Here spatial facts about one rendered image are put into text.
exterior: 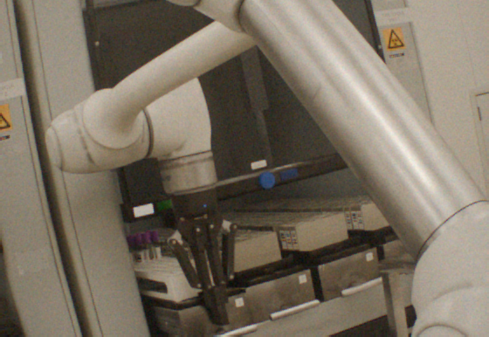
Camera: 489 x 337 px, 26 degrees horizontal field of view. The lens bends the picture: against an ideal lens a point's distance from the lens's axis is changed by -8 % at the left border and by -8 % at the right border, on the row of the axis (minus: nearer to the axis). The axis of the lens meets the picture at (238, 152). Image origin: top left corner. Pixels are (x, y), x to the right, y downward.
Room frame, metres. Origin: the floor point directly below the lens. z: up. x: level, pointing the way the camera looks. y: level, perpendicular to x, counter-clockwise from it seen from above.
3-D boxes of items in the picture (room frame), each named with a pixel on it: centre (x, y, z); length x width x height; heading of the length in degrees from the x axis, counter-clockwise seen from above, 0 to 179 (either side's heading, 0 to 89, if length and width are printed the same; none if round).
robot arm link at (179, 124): (1.86, 0.10, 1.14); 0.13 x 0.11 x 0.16; 121
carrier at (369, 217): (2.20, -0.26, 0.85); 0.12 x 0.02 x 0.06; 116
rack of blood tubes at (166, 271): (2.04, 0.18, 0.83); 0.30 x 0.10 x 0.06; 27
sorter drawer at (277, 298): (2.27, 0.12, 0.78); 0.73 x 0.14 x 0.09; 27
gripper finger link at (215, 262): (1.87, 0.08, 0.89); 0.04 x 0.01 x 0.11; 27
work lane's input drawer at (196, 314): (2.16, 0.24, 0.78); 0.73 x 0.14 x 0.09; 27
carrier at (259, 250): (2.06, 0.02, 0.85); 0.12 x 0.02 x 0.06; 117
